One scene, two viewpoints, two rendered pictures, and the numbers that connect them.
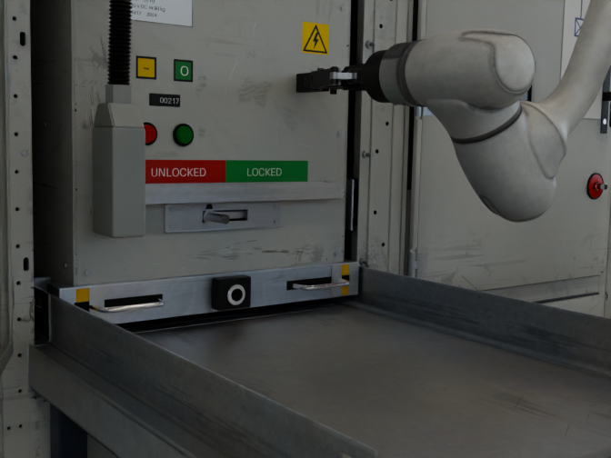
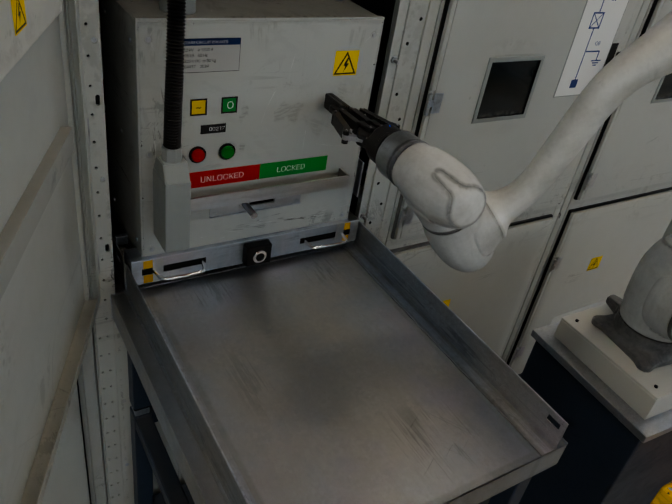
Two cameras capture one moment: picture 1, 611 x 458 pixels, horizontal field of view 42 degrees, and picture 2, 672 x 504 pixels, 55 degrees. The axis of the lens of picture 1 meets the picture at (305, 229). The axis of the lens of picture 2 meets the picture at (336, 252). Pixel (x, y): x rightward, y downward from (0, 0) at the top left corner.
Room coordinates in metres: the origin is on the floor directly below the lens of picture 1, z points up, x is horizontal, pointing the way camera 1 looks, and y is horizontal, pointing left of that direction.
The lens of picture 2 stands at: (0.09, -0.06, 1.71)
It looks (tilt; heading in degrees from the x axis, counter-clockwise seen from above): 34 degrees down; 0
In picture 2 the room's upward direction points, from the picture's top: 10 degrees clockwise
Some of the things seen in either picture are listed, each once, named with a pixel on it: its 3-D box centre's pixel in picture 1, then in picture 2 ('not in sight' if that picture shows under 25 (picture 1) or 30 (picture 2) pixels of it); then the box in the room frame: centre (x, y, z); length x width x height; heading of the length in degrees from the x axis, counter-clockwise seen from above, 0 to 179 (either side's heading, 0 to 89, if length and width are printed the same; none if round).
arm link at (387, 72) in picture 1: (412, 74); (402, 158); (1.13, -0.14, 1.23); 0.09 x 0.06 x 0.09; 127
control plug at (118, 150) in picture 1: (117, 169); (171, 201); (1.08, 0.25, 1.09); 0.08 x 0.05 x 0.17; 37
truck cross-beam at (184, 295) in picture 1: (219, 289); (250, 244); (1.27, 0.13, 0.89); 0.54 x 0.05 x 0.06; 127
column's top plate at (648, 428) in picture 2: not in sight; (634, 363); (1.29, -0.80, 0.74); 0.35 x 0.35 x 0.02; 33
